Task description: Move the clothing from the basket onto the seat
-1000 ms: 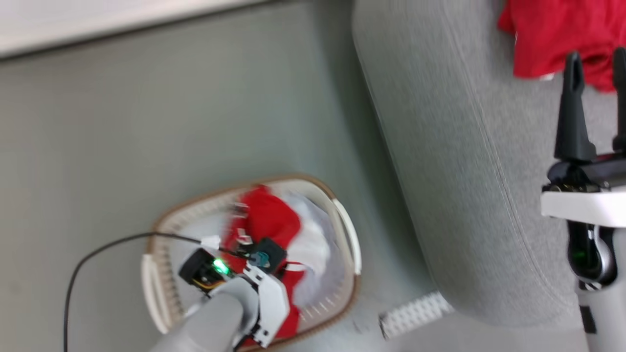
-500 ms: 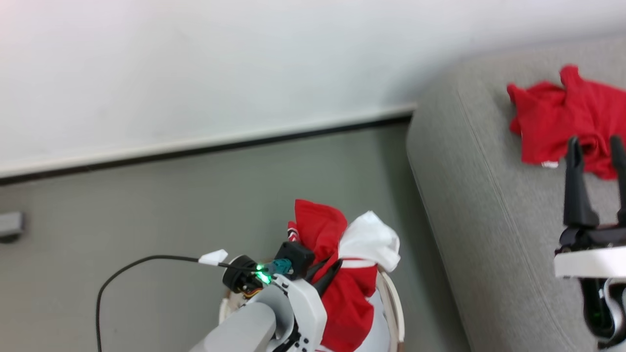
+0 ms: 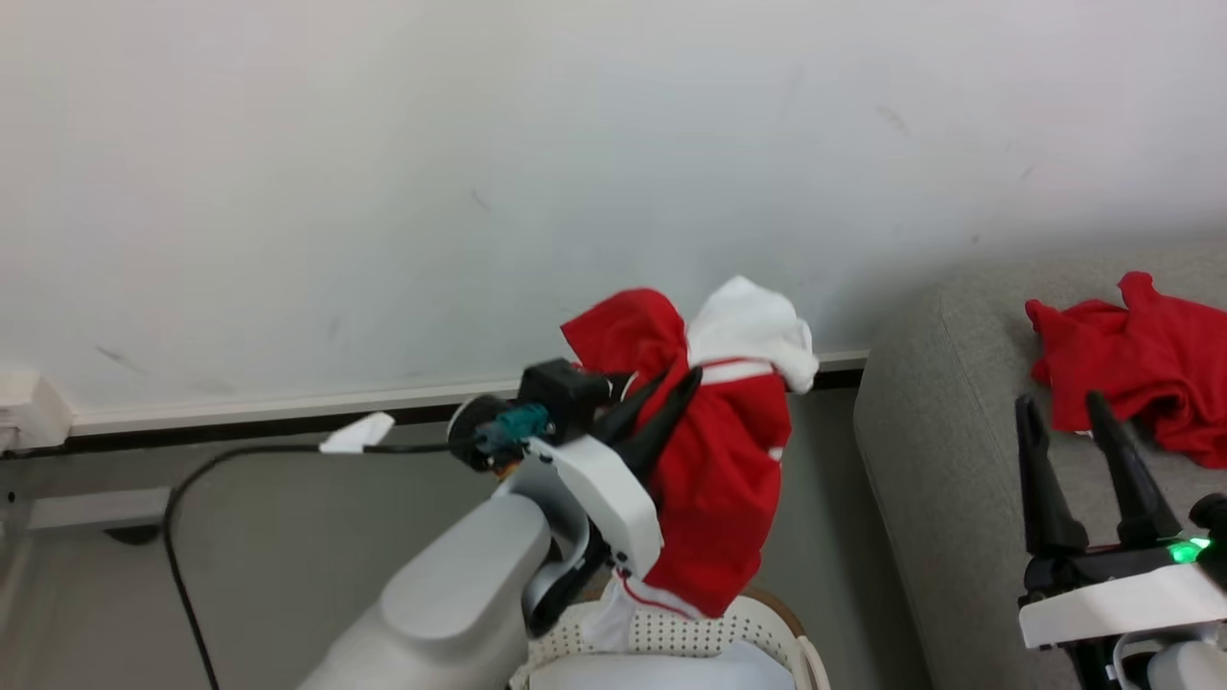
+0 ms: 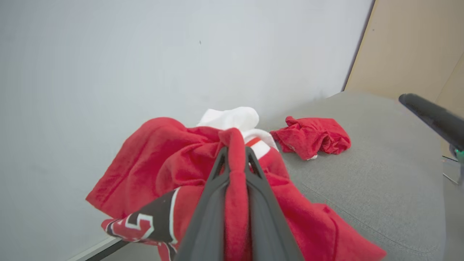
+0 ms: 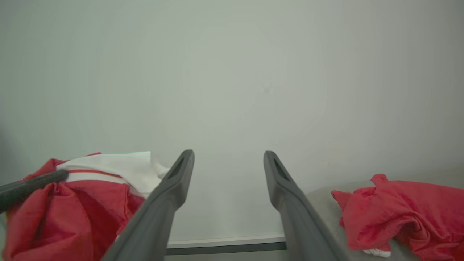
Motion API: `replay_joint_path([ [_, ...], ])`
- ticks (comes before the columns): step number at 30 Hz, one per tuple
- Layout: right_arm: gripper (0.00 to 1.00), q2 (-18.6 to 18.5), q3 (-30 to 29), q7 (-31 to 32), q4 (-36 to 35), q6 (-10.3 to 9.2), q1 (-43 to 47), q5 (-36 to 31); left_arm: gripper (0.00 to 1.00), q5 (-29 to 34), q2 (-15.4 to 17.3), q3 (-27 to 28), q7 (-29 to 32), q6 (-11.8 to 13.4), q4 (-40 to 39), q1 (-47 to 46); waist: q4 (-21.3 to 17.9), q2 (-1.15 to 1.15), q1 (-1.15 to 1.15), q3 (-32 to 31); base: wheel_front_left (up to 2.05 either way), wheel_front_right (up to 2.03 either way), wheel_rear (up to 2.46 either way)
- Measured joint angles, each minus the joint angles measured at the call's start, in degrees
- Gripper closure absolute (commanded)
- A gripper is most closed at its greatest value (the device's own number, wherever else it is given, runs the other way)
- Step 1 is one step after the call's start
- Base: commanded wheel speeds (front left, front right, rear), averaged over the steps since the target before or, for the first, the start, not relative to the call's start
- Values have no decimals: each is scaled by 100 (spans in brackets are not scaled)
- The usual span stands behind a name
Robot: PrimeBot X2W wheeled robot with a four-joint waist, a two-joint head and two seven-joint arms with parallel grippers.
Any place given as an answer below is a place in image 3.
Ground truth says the white wall box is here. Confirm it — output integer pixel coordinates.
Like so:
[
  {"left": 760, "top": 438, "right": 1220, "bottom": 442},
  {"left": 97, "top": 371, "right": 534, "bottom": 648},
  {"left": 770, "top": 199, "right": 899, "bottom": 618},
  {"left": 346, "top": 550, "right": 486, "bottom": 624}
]
[{"left": 0, "top": 368, "right": 76, "bottom": 453}]

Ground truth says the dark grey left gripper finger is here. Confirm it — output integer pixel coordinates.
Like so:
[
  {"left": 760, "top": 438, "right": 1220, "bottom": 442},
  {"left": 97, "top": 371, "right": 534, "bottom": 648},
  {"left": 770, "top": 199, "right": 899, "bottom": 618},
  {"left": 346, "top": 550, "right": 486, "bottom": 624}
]
[
  {"left": 592, "top": 369, "right": 675, "bottom": 444},
  {"left": 618, "top": 364, "right": 706, "bottom": 482}
]

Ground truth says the black cable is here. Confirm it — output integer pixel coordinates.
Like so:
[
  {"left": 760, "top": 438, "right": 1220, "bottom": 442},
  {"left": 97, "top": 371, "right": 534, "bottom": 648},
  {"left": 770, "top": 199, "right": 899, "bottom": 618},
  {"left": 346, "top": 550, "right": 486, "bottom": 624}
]
[{"left": 161, "top": 439, "right": 453, "bottom": 690}]

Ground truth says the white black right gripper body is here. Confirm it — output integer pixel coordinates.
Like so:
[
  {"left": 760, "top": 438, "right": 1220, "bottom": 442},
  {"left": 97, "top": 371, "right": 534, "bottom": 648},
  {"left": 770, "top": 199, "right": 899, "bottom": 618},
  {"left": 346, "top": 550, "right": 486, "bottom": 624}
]
[{"left": 1016, "top": 533, "right": 1227, "bottom": 690}]

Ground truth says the white perforated laundry basket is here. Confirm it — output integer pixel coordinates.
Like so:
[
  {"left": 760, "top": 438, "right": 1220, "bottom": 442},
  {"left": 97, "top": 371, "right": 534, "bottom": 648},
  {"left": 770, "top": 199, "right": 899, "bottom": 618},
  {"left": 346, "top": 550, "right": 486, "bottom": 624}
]
[{"left": 508, "top": 586, "right": 833, "bottom": 690}]

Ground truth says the red and white jersey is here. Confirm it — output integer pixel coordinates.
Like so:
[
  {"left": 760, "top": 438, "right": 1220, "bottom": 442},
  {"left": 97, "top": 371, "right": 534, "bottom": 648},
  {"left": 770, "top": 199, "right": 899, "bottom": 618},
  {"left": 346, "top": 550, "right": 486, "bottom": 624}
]
[{"left": 560, "top": 275, "right": 822, "bottom": 655}]

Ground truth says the plain red garment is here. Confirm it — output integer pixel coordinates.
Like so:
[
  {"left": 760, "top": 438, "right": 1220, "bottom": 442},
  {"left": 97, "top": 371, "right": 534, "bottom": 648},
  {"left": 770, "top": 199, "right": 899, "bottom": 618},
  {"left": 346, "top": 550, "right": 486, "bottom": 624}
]
[{"left": 1023, "top": 270, "right": 1227, "bottom": 471}]

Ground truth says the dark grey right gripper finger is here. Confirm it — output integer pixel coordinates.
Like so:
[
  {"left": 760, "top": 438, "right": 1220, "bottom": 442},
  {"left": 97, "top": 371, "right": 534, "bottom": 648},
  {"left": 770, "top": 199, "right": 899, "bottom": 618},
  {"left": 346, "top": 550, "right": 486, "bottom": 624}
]
[
  {"left": 1014, "top": 393, "right": 1091, "bottom": 559},
  {"left": 1085, "top": 389, "right": 1184, "bottom": 549}
]

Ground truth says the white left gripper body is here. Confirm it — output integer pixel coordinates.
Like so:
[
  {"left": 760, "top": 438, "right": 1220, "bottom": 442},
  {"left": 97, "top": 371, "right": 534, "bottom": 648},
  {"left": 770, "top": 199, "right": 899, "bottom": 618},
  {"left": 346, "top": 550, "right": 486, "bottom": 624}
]
[{"left": 521, "top": 435, "right": 665, "bottom": 638}]

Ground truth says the grey cable duct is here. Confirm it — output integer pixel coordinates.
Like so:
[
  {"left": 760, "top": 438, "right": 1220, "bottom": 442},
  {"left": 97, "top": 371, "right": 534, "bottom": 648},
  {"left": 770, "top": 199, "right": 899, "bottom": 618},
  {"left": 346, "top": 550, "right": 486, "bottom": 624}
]
[{"left": 0, "top": 487, "right": 175, "bottom": 538}]

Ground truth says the light grey fabric sofa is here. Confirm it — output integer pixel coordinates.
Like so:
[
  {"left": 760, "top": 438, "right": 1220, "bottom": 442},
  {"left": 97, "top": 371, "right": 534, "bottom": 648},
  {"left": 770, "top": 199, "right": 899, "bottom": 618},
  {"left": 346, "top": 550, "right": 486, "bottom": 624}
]
[{"left": 852, "top": 241, "right": 1227, "bottom": 690}]

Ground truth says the white and dark baseboard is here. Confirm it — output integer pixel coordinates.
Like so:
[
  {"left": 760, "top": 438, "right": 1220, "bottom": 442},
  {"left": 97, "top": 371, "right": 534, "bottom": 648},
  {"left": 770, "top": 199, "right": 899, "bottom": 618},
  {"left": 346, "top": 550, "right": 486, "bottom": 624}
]
[{"left": 58, "top": 348, "right": 871, "bottom": 451}]

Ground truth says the white cable tag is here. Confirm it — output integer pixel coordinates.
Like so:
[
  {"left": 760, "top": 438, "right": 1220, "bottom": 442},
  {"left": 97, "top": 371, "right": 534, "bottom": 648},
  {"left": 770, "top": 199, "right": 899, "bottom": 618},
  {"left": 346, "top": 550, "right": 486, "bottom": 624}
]
[{"left": 318, "top": 412, "right": 397, "bottom": 455}]

